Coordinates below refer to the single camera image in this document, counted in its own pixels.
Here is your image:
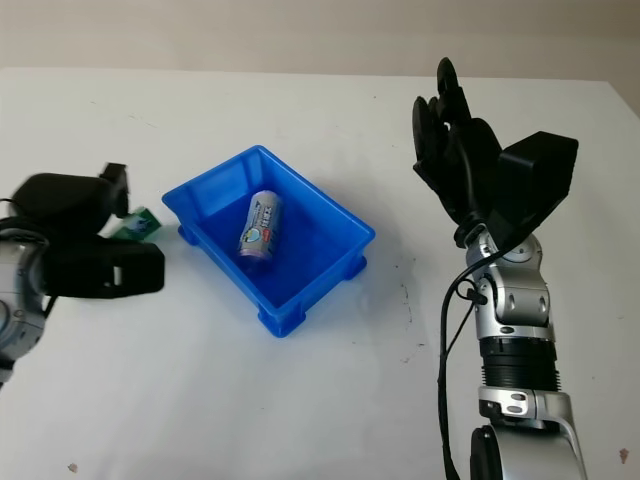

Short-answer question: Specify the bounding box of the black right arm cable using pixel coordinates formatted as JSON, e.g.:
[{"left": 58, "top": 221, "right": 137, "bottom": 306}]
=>
[{"left": 436, "top": 149, "right": 501, "bottom": 480}]

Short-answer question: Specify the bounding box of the silver cylindrical can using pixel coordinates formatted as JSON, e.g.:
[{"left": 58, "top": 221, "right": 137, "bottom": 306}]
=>
[{"left": 236, "top": 189, "right": 284, "bottom": 269}]

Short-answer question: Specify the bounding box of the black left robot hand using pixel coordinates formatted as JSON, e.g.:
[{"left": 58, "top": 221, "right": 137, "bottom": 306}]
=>
[{"left": 12, "top": 162, "right": 131, "bottom": 240}]

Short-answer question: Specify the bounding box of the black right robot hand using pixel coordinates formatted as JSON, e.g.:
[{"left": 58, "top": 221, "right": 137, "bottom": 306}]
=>
[{"left": 412, "top": 58, "right": 504, "bottom": 247}]

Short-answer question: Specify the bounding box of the blue plastic tray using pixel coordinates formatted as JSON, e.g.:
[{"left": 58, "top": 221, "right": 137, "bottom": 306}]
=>
[{"left": 161, "top": 144, "right": 376, "bottom": 340}]

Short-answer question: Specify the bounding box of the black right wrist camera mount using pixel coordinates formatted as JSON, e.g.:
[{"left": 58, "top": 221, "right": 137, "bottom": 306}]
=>
[{"left": 487, "top": 130, "right": 580, "bottom": 246}]

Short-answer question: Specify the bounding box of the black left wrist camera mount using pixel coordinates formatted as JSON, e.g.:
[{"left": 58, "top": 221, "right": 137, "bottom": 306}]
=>
[{"left": 43, "top": 234, "right": 167, "bottom": 300}]

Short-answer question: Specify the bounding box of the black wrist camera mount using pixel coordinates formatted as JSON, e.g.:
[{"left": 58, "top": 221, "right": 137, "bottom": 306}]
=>
[
  {"left": 487, "top": 130, "right": 580, "bottom": 246},
  {"left": 43, "top": 234, "right": 167, "bottom": 300}
]

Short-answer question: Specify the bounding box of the green printed carton box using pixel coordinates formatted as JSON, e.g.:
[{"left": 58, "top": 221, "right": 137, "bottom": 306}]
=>
[{"left": 110, "top": 207, "right": 162, "bottom": 244}]

